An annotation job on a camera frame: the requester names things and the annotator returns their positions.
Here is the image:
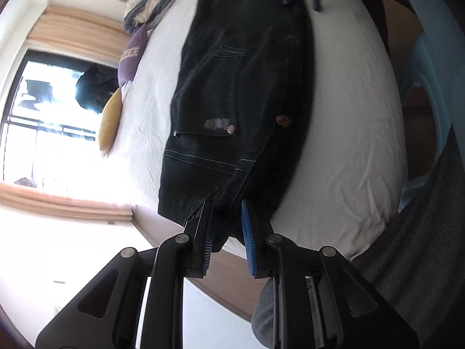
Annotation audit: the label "light blue plastic chair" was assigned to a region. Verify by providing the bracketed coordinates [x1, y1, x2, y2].
[394, 0, 465, 211]

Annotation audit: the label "person's dark grey knit clothing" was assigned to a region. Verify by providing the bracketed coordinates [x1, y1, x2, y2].
[352, 127, 465, 349]

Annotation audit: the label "bed with white sheet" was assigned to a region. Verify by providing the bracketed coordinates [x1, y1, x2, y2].
[100, 0, 405, 262]

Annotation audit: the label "black framed balcony window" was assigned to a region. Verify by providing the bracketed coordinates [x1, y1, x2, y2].
[0, 49, 120, 186]

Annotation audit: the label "purple patterned pillow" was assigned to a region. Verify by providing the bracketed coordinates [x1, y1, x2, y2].
[118, 25, 153, 84]

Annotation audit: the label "beige curtain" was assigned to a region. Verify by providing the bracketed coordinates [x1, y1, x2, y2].
[27, 5, 133, 57]
[0, 182, 133, 226]

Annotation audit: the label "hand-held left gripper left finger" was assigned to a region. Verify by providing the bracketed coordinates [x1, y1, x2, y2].
[35, 198, 216, 349]

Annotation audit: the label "yellow pillow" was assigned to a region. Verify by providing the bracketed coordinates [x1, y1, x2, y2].
[99, 88, 122, 158]

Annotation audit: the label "dark hanging clothes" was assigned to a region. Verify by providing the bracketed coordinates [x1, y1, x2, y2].
[76, 63, 120, 111]

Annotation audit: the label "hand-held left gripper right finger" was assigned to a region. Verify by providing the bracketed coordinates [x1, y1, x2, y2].
[242, 199, 419, 349]

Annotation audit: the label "black denim pants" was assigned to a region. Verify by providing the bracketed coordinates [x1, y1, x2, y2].
[158, 0, 316, 253]

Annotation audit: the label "blue-grey mesh fabric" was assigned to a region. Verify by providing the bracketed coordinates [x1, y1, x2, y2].
[251, 280, 277, 349]

